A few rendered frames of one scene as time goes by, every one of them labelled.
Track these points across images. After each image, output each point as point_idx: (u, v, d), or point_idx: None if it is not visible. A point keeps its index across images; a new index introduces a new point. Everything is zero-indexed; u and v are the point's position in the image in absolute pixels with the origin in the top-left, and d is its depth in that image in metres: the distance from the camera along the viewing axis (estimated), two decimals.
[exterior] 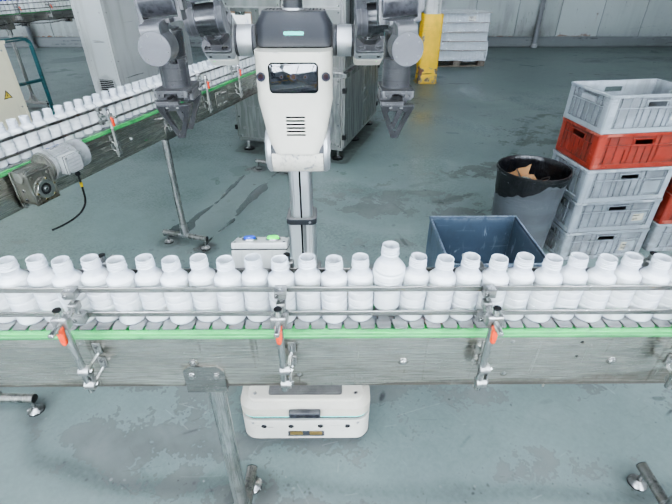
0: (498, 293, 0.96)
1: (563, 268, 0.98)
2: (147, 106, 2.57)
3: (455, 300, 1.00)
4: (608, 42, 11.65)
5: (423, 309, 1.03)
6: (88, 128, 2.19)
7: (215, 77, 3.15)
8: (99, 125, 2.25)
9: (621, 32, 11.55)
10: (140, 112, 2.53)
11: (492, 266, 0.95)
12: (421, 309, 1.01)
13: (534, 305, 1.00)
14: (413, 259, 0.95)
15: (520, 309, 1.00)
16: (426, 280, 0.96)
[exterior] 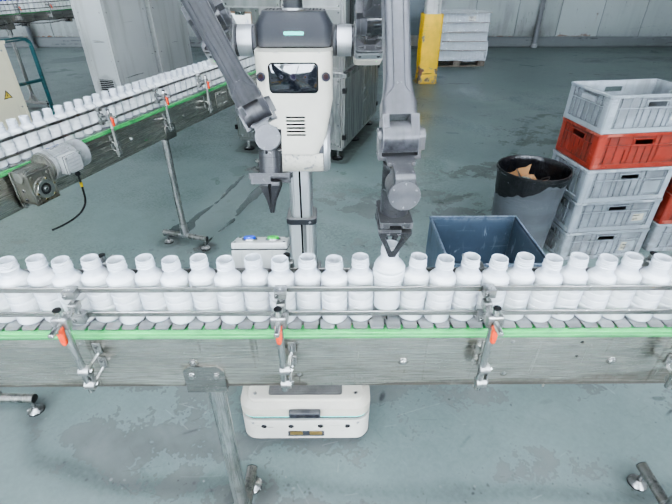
0: (498, 293, 0.96)
1: (563, 268, 0.98)
2: (147, 106, 2.57)
3: (455, 300, 1.00)
4: (608, 42, 11.65)
5: (423, 309, 1.03)
6: (88, 128, 2.19)
7: (215, 77, 3.15)
8: (99, 125, 2.25)
9: (621, 32, 11.55)
10: (140, 112, 2.53)
11: (492, 266, 0.95)
12: (421, 309, 1.01)
13: (534, 305, 1.00)
14: (413, 259, 0.95)
15: (520, 309, 1.00)
16: (426, 280, 0.96)
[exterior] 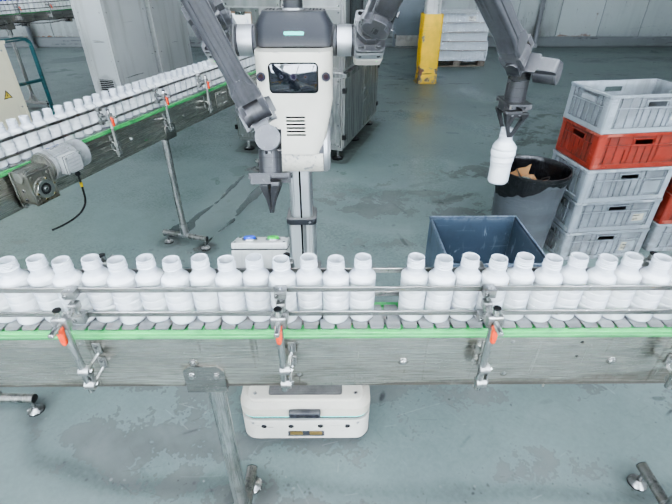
0: (498, 293, 0.96)
1: (563, 268, 0.98)
2: (147, 106, 2.57)
3: (455, 300, 1.00)
4: (608, 42, 11.65)
5: (423, 309, 1.03)
6: (88, 128, 2.19)
7: (215, 77, 3.15)
8: (99, 125, 2.25)
9: (621, 32, 11.55)
10: (140, 112, 2.53)
11: (492, 266, 0.95)
12: (422, 309, 1.01)
13: (534, 305, 1.00)
14: (411, 260, 0.95)
15: (520, 309, 1.00)
16: (425, 280, 0.96)
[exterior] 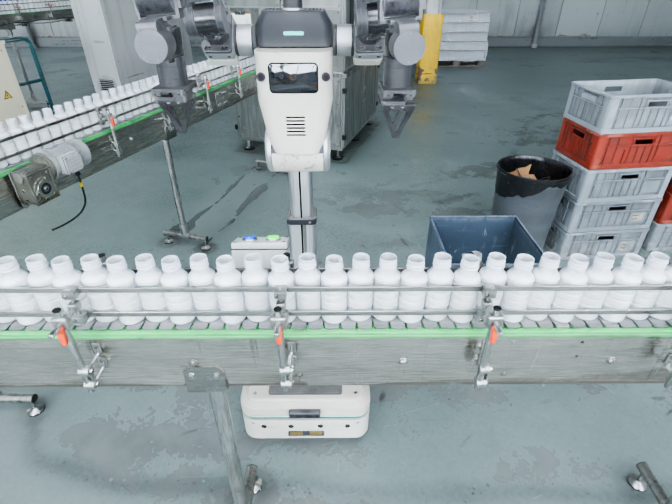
0: (469, 293, 0.96)
1: (535, 268, 0.98)
2: (147, 106, 2.57)
3: (428, 300, 1.00)
4: (608, 42, 11.65)
5: (397, 309, 1.03)
6: (88, 128, 2.19)
7: (215, 77, 3.15)
8: (99, 125, 2.25)
9: (621, 32, 11.55)
10: (140, 112, 2.53)
11: (463, 266, 0.95)
12: (395, 309, 1.01)
13: (507, 305, 1.00)
14: (382, 260, 0.95)
15: (493, 309, 1.00)
16: (397, 280, 0.96)
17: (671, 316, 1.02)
